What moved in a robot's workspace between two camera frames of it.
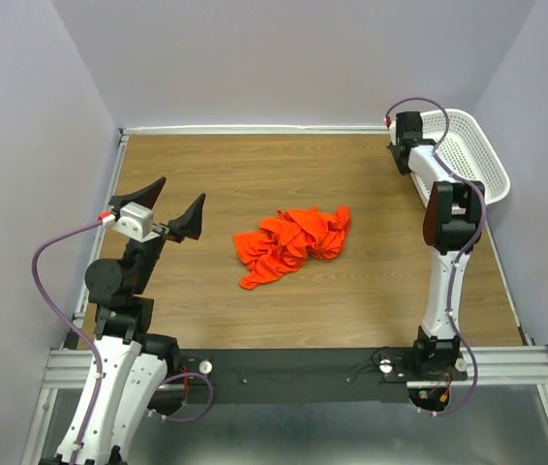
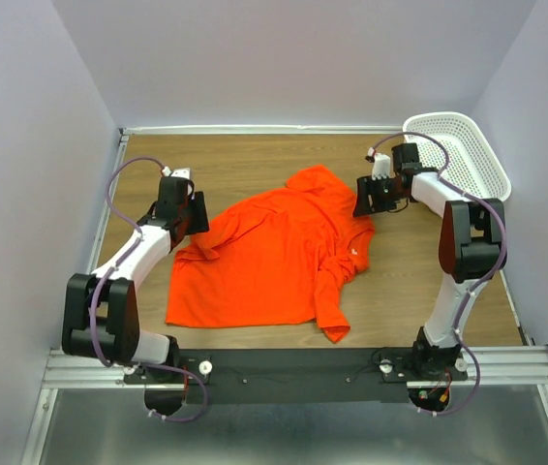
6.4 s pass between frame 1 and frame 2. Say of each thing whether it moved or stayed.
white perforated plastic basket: stayed
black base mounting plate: stayed
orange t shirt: moved
